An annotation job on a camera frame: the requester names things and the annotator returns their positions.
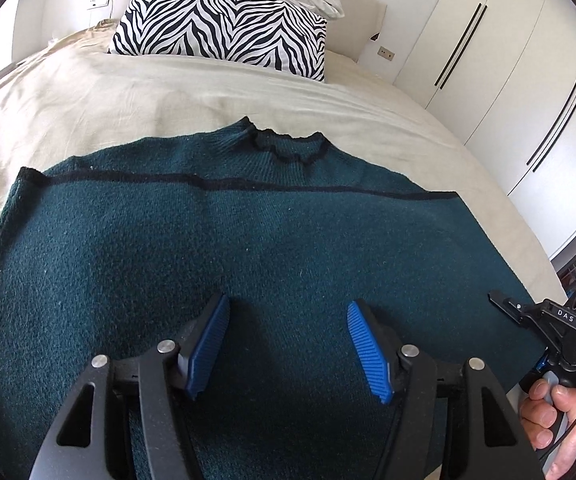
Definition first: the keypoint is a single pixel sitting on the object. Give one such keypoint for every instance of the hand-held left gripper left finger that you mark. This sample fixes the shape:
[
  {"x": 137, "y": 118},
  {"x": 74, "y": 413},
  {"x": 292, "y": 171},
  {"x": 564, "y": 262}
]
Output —
[{"x": 209, "y": 350}]

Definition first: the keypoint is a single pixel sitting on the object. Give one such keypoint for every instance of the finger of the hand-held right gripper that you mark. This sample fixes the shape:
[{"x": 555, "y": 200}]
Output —
[{"x": 510, "y": 307}]

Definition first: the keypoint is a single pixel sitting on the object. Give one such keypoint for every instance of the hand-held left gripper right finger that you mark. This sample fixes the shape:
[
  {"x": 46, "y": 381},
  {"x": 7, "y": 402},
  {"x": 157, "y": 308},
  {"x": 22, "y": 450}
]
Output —
[{"x": 367, "y": 352}]

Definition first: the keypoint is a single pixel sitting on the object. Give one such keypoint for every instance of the teal knit sweater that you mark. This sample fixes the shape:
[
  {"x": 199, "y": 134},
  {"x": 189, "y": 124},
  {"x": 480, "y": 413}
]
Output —
[{"x": 218, "y": 250}]

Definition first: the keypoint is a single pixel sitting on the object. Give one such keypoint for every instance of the person's right hand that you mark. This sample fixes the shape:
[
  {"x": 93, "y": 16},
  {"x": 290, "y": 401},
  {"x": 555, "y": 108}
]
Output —
[{"x": 547, "y": 420}]

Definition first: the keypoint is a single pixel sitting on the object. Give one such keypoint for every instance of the bed with beige sheet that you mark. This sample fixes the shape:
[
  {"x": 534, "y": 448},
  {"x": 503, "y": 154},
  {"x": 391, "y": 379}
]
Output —
[{"x": 118, "y": 100}]

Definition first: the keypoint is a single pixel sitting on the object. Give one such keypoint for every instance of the white wardrobe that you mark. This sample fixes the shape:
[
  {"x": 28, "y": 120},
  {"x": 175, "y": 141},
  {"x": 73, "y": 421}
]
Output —
[{"x": 517, "y": 35}]

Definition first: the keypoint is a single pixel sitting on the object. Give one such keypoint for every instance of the zebra print pillow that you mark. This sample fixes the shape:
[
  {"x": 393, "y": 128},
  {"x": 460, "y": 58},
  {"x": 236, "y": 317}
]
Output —
[{"x": 218, "y": 20}]

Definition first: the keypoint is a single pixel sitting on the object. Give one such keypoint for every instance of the beige wall socket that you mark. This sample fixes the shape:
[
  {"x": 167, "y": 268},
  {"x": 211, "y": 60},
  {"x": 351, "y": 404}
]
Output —
[{"x": 385, "y": 53}]

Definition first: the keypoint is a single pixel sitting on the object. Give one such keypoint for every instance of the white wall socket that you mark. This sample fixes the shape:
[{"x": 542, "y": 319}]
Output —
[{"x": 97, "y": 1}]

